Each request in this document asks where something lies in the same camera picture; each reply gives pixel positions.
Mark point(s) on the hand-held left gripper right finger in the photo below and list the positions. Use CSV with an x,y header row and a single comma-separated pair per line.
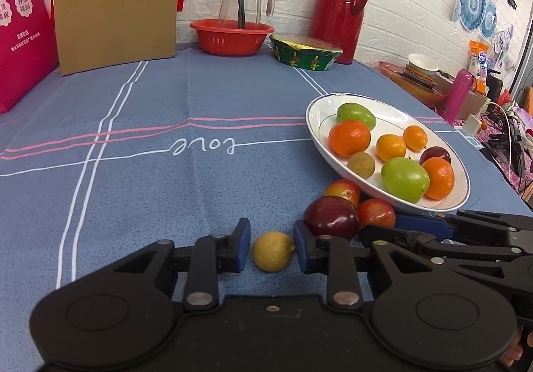
x,y
301,248

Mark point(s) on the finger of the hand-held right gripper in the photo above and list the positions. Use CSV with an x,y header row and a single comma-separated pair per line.
x,y
399,236
416,224

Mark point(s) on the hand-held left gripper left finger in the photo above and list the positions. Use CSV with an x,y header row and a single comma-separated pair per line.
x,y
243,246

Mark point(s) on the small yellow longan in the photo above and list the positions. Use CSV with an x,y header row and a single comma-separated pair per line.
x,y
272,252
361,165

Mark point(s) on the dark red plum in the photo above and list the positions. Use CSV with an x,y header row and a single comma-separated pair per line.
x,y
435,154
331,217

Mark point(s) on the round green apple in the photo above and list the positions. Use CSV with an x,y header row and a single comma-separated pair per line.
x,y
404,180

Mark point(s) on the orange mandarin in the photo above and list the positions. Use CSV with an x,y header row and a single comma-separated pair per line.
x,y
439,178
349,139

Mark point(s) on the red yellow apple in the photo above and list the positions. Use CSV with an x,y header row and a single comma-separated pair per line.
x,y
343,191

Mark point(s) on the small yellow-orange tangerine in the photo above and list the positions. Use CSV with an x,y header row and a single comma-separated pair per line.
x,y
390,148
415,138

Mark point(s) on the pointed green apple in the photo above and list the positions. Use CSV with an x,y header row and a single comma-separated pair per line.
x,y
356,116

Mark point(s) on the white plate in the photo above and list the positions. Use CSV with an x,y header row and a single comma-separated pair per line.
x,y
324,118

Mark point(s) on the person's right hand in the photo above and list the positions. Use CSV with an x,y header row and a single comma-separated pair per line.
x,y
515,349

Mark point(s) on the blue striped tablecloth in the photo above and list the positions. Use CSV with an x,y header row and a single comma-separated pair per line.
x,y
166,197

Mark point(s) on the white power strip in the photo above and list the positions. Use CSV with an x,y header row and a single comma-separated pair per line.
x,y
470,139

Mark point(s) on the white power adapter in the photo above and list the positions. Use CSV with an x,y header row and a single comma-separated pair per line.
x,y
472,124

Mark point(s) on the orange tray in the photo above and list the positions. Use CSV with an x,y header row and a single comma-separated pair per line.
x,y
416,92

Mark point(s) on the pink bottle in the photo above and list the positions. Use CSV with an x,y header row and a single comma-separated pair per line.
x,y
458,95

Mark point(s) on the small cardboard carton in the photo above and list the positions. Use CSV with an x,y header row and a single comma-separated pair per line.
x,y
479,103

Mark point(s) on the white bowl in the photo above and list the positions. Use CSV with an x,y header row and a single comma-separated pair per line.
x,y
421,64

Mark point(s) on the orange snack packet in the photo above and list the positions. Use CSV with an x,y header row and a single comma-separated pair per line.
x,y
481,64

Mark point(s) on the green patterned bowl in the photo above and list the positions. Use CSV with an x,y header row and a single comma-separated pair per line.
x,y
304,57

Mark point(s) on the red plastic basin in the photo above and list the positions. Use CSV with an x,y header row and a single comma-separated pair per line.
x,y
231,43

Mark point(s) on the medium blue paper fan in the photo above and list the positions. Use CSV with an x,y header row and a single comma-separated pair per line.
x,y
489,20

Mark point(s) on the red thermos jug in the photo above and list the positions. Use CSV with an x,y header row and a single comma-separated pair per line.
x,y
337,22

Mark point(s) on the large blue paper fan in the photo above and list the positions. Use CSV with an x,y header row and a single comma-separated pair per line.
x,y
472,3

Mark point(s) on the brown cardboard box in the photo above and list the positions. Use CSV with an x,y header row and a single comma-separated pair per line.
x,y
112,14

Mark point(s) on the pink tote bag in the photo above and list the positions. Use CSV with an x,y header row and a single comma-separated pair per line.
x,y
21,55

